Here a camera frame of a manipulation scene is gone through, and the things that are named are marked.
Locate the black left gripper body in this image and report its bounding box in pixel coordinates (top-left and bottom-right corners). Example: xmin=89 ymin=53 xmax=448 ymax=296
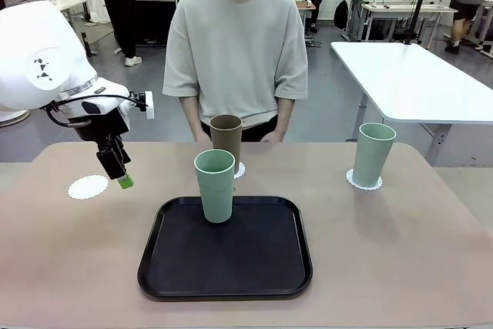
xmin=72 ymin=107 xmax=131 ymax=143

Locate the brown tall cup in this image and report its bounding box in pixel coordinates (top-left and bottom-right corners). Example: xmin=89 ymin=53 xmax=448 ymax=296
xmin=209 ymin=114 xmax=243 ymax=176

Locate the green tall cup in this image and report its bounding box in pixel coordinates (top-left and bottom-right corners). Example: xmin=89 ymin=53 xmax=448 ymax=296
xmin=193 ymin=149 xmax=236 ymax=224
xmin=352 ymin=122 xmax=397 ymax=187

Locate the person's left forearm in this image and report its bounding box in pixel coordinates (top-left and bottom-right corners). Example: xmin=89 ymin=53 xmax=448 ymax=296
xmin=273 ymin=96 xmax=296 ymax=137

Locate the person's right forearm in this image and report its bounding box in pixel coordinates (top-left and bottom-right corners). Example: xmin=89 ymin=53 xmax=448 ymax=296
xmin=179 ymin=96 xmax=208 ymax=137

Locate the person's left hand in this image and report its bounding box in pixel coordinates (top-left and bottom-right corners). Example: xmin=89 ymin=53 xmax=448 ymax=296
xmin=261 ymin=130 xmax=287 ymax=144

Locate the white cylinder wooden base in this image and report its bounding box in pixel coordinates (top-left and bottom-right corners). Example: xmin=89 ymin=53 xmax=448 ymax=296
xmin=0 ymin=109 xmax=30 ymax=128

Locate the bystander in grey top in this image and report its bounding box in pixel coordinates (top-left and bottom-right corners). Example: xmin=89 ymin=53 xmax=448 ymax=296
xmin=86 ymin=0 xmax=149 ymax=67

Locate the white desk with legs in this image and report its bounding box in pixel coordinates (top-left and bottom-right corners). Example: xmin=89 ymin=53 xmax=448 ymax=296
xmin=49 ymin=0 xmax=89 ymax=32

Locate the black plastic tray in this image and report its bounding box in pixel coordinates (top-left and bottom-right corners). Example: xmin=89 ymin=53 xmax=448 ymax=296
xmin=136 ymin=195 xmax=314 ymax=302

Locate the person in beige sweater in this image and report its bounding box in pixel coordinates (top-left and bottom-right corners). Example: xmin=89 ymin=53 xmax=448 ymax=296
xmin=163 ymin=0 xmax=309 ymax=143

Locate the black backpack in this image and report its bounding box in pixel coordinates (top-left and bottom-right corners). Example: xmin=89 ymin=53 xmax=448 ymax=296
xmin=333 ymin=0 xmax=350 ymax=31

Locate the large white table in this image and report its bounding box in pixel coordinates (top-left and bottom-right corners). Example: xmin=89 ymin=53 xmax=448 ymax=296
xmin=330 ymin=40 xmax=493 ymax=168

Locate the white workbench table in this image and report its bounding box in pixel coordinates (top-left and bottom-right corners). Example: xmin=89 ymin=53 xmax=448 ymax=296
xmin=360 ymin=2 xmax=459 ymax=43

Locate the thin black camera cable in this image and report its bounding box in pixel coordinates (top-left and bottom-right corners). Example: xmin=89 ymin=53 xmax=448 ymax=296
xmin=38 ymin=92 xmax=149 ymax=129

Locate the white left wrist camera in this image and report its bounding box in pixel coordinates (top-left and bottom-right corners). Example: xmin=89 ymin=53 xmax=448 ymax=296
xmin=130 ymin=90 xmax=155 ymax=120

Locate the black camera stand pole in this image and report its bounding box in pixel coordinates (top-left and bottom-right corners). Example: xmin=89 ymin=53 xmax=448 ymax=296
xmin=403 ymin=0 xmax=440 ymax=47

